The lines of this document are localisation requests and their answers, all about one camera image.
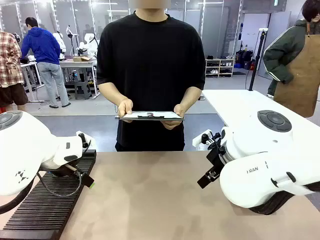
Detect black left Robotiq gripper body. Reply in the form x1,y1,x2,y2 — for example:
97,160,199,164
50,163,81,179

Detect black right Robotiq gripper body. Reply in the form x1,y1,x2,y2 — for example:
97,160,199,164
206,143,227,174

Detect person's right forearm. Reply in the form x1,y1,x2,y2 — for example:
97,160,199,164
97,81,127,108

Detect person's left forearm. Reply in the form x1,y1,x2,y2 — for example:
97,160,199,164
180,85,203,109

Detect black slotted PCB rack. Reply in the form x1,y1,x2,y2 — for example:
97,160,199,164
0,149,97,240

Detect person's left hand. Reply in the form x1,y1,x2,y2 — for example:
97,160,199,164
161,103,187,131

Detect person's right hand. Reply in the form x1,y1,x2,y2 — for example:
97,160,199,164
117,97,135,124

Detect black step stool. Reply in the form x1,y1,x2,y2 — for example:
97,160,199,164
74,80,92,101

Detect wooden shoe rack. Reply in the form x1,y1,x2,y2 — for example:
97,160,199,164
204,57,236,78

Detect small white desk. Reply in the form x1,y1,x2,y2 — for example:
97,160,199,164
19,60,46,103

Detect black storage cases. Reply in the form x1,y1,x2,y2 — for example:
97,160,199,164
235,49,256,70

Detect black tripod pole white top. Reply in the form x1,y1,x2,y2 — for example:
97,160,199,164
248,27,269,92

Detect white workbench with metal legs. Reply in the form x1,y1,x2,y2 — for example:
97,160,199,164
58,58,100,99

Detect flat cardboard box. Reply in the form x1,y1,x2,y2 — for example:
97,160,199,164
72,56,94,63

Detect person in black T-shirt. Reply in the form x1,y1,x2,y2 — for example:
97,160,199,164
96,10,206,152

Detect mannequin in plaid shirt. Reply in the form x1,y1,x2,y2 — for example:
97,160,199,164
0,29,30,113

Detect man in blue hoodie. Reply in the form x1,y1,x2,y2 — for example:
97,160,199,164
20,16,72,109

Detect person in brown apron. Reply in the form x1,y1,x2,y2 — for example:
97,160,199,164
262,0,320,119

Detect thin black left gripper cable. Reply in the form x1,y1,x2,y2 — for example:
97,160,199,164
36,170,84,197

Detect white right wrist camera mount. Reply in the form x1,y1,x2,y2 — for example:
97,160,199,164
192,129,214,147

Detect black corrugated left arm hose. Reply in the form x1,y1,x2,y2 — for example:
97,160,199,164
0,179,35,215

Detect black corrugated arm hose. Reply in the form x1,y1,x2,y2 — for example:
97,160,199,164
249,183,320,216
0,179,35,215

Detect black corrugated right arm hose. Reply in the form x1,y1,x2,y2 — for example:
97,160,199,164
249,183,320,216

